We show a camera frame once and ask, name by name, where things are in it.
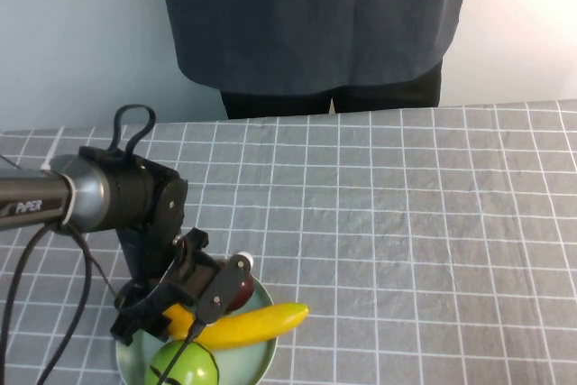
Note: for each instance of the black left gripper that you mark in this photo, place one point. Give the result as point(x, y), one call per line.
point(189, 277)

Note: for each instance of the yellow banana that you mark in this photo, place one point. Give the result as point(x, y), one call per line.
point(252, 324)

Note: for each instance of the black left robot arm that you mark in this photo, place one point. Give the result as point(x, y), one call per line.
point(126, 195)

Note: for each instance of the dark red mangosteen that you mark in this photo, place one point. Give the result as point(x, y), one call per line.
point(243, 297)

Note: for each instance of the green fruit with black stripe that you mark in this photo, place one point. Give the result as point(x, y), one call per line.
point(194, 364)

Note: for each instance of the light green round plate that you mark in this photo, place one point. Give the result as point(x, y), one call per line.
point(252, 358)

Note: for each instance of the black trousers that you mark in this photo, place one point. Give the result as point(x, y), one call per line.
point(275, 105)

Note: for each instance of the grey white-checked tablecloth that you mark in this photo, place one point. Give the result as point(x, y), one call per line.
point(405, 222)

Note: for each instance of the dark grey shirt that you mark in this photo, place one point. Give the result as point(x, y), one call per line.
point(311, 20)

